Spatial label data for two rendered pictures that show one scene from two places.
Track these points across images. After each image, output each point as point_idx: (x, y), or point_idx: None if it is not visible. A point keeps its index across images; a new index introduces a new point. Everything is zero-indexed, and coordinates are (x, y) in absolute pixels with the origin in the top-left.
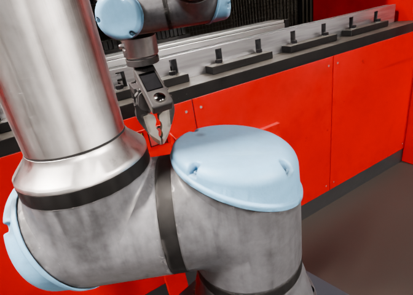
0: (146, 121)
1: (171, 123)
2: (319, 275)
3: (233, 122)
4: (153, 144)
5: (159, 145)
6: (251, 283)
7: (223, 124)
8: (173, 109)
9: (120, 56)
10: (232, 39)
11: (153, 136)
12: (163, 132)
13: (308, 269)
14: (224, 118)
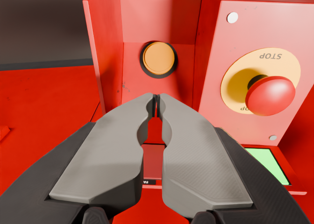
0: (224, 167)
1: (90, 125)
2: None
3: (1, 170)
4: (158, 147)
5: (146, 142)
6: None
7: (17, 172)
8: (21, 189)
9: None
10: None
11: (189, 108)
12: (143, 108)
13: (46, 9)
14: (8, 182)
